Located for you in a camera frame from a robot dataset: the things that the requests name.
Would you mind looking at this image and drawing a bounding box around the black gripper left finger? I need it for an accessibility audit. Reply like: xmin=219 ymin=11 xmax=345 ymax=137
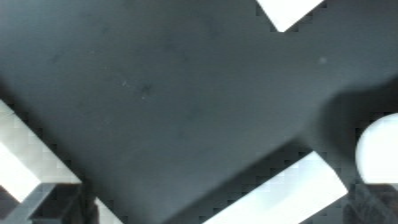
xmin=0 ymin=183 xmax=98 ymax=224

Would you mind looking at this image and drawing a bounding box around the white front fence rail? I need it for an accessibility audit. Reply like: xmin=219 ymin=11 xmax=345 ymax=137
xmin=0 ymin=100 xmax=80 ymax=202

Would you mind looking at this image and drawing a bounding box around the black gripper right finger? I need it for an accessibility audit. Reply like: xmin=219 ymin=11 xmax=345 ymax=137
xmin=345 ymin=184 xmax=398 ymax=224

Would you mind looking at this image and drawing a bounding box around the white lamp bulb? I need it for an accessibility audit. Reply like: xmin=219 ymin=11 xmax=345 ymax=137
xmin=356 ymin=113 xmax=398 ymax=184

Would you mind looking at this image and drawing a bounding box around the white lamp base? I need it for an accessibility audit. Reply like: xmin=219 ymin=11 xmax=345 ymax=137
xmin=203 ymin=152 xmax=348 ymax=224

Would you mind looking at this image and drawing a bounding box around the white marker tag sheet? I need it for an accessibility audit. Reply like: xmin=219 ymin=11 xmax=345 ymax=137
xmin=256 ymin=0 xmax=325 ymax=32

